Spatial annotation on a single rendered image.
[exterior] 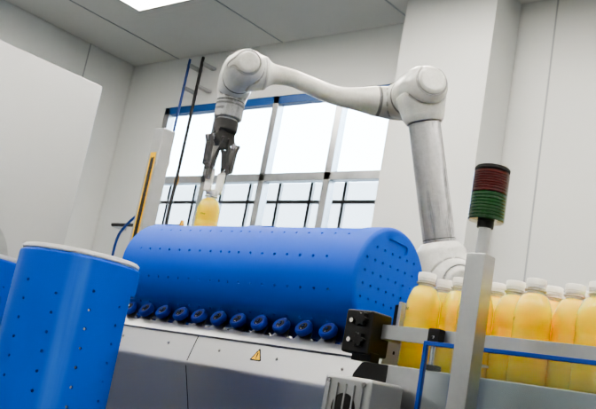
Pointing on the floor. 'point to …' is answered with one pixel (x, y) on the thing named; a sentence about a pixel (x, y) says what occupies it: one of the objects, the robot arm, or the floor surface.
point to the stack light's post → (471, 332)
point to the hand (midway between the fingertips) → (214, 182)
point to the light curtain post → (153, 180)
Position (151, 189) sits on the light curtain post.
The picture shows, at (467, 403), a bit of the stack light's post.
